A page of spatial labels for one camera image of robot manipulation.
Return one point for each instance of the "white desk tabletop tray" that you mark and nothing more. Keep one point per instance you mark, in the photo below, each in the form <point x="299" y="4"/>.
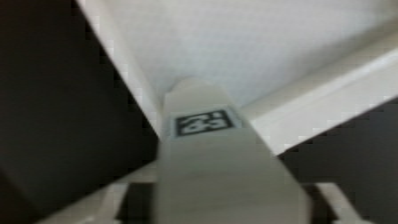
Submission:
<point x="299" y="54"/>

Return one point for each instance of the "white leg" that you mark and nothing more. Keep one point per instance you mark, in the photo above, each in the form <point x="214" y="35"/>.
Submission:
<point x="225" y="183"/>

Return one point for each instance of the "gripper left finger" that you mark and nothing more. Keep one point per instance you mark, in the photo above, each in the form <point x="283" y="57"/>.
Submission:
<point x="127" y="204"/>

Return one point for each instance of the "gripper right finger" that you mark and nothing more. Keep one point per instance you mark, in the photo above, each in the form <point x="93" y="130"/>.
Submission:
<point x="333" y="209"/>

